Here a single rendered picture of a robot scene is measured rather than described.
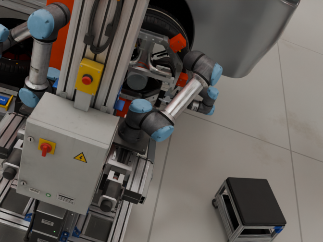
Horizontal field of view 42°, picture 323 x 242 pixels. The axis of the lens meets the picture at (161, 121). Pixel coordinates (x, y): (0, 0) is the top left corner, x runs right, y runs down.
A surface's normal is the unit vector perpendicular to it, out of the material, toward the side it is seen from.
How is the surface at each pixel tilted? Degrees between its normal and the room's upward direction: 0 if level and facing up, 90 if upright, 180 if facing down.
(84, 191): 90
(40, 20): 83
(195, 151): 0
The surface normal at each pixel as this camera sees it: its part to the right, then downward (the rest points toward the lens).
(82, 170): -0.16, 0.63
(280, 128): 0.31, -0.71
